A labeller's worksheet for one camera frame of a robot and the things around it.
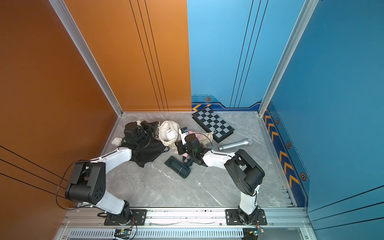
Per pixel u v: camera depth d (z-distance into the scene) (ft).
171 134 2.93
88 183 1.48
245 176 1.56
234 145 3.22
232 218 2.38
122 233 2.35
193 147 2.29
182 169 2.73
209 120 3.67
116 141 3.36
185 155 2.98
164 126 2.96
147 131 2.58
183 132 2.59
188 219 2.47
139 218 2.40
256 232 2.28
